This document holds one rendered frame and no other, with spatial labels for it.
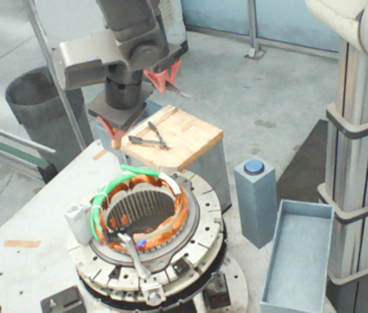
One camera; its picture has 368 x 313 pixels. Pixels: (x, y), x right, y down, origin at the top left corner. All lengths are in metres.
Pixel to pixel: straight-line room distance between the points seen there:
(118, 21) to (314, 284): 0.61
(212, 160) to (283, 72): 2.17
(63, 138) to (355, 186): 1.81
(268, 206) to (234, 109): 1.88
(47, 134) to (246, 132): 1.13
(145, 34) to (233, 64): 2.89
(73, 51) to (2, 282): 0.92
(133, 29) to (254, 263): 0.83
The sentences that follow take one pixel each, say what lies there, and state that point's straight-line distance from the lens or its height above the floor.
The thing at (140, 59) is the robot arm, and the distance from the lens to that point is 0.63.
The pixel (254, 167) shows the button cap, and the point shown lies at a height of 1.04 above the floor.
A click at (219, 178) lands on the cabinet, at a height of 0.92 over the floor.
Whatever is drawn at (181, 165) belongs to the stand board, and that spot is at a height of 1.06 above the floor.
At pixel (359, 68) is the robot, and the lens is 0.96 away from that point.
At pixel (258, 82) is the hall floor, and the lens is 3.28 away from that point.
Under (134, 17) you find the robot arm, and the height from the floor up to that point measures 1.59.
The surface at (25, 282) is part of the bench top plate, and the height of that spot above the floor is 0.78.
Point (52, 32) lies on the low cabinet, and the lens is 3.92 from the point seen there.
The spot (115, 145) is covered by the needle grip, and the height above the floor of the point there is 1.30.
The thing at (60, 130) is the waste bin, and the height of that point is 0.37.
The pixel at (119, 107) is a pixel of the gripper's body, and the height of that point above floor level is 1.41.
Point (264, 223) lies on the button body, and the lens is 1.25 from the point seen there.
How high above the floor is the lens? 1.83
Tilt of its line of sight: 42 degrees down
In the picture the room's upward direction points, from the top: 11 degrees counter-clockwise
